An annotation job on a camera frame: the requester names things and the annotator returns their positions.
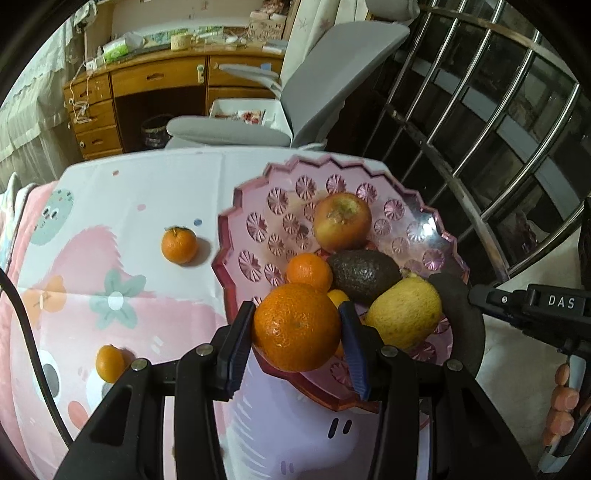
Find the mandarin with green stem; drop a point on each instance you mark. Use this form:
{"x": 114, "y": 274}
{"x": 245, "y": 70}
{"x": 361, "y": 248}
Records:
{"x": 179, "y": 245}

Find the white lace furniture cover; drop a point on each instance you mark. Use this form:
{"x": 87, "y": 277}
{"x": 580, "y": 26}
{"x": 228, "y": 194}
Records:
{"x": 32, "y": 115}

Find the green tissue pack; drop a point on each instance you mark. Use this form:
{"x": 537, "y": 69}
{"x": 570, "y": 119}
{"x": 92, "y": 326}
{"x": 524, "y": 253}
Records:
{"x": 115, "y": 50}

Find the dark waste bin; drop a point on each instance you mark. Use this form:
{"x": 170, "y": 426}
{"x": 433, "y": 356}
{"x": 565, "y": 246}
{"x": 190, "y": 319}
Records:
{"x": 154, "y": 131}

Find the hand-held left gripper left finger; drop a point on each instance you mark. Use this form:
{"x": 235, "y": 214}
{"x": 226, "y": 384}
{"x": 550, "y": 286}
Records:
{"x": 240, "y": 350}

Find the cartoon printed tablecloth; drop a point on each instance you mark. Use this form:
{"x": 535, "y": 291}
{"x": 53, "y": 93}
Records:
{"x": 138, "y": 194}

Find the dark overripe banana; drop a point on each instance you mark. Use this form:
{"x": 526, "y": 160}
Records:
{"x": 461, "y": 323}

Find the person's right hand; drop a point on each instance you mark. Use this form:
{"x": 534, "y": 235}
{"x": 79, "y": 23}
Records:
{"x": 561, "y": 399}

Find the grey office chair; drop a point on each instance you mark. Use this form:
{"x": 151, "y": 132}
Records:
{"x": 323, "y": 78}

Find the white storage box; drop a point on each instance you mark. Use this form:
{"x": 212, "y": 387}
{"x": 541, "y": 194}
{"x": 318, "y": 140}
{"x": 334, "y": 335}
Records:
{"x": 221, "y": 104}

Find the white floral curtain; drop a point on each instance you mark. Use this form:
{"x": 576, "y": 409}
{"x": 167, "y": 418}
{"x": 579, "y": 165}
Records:
{"x": 512, "y": 369}
{"x": 314, "y": 18}

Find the yellow pear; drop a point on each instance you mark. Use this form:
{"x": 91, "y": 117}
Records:
{"x": 404, "y": 314}

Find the wooden desk with drawers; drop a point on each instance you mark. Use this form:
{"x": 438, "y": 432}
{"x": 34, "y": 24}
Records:
{"x": 157, "y": 76}

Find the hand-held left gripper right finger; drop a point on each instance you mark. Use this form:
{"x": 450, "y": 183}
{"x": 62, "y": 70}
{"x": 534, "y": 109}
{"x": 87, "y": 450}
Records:
{"x": 355, "y": 350}

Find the metal window grille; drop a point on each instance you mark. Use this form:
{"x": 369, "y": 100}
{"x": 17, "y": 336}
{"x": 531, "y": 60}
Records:
{"x": 455, "y": 177}

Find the beige patterned box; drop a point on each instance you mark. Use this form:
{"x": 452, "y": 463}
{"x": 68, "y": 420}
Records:
{"x": 265, "y": 27}

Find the pink plastic fruit bowl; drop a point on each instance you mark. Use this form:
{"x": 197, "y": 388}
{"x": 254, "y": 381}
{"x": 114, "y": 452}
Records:
{"x": 268, "y": 230}

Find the beige cup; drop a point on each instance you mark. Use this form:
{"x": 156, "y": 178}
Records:
{"x": 181, "y": 41}

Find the dark avocado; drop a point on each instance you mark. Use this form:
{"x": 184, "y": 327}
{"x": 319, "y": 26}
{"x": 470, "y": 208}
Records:
{"x": 364, "y": 277}

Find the red apple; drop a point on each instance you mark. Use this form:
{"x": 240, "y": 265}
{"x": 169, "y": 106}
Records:
{"x": 341, "y": 226}

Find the orange mandarin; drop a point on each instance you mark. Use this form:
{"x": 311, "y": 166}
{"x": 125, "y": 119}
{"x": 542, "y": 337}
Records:
{"x": 295, "y": 327}
{"x": 308, "y": 272}
{"x": 110, "y": 364}
{"x": 338, "y": 297}

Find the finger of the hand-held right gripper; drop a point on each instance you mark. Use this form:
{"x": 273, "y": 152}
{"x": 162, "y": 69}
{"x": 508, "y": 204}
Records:
{"x": 494, "y": 300}

